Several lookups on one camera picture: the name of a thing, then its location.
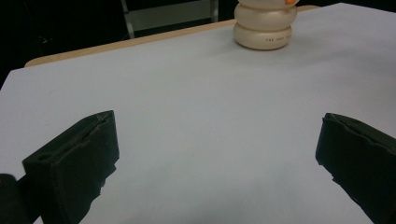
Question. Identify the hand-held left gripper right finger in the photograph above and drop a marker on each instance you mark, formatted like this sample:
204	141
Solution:
361	161

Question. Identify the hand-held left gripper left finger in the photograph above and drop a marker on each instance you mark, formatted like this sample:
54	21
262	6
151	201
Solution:
74	161

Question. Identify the cream ribbed holder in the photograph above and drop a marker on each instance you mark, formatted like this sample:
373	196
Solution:
264	28

